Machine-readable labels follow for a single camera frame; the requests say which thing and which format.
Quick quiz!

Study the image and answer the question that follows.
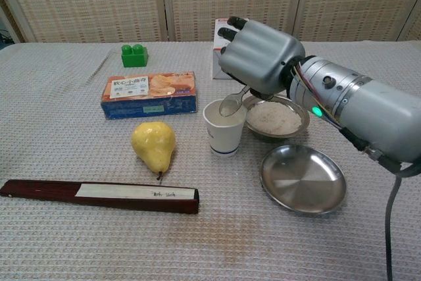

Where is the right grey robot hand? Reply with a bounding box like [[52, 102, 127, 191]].
[[217, 16, 306, 100]]

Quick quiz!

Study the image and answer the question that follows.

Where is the metal spoon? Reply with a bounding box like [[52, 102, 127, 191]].
[[218, 84, 251, 118]]

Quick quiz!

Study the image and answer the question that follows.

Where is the white rice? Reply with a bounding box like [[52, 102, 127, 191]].
[[246, 101, 303, 136]]

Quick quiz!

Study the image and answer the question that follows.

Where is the steel bowl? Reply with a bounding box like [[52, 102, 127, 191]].
[[241, 93, 310, 140]]

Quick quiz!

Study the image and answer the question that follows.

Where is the white paper cup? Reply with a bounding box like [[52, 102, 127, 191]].
[[203, 99, 248, 158]]

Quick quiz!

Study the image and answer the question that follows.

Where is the flat steel plate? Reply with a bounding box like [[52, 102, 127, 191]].
[[260, 144, 347, 215]]

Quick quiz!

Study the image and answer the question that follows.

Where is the white red carton box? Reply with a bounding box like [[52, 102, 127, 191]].
[[211, 18, 244, 80]]

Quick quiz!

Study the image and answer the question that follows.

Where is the orange blue cookie box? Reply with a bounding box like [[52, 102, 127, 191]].
[[101, 70, 199, 120]]

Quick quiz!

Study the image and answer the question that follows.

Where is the green toy brick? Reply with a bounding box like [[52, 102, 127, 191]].
[[120, 43, 149, 68]]

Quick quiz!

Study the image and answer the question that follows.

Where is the yellow pear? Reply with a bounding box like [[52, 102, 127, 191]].
[[131, 121, 177, 182]]

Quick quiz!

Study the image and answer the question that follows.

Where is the white woven tablecloth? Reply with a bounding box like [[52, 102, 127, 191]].
[[0, 40, 421, 281]]

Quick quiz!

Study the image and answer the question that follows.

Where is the folded dark wooden fan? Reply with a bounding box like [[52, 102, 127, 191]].
[[0, 179, 200, 215]]

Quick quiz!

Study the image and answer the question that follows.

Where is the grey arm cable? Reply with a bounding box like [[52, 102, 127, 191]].
[[385, 162, 421, 281]]

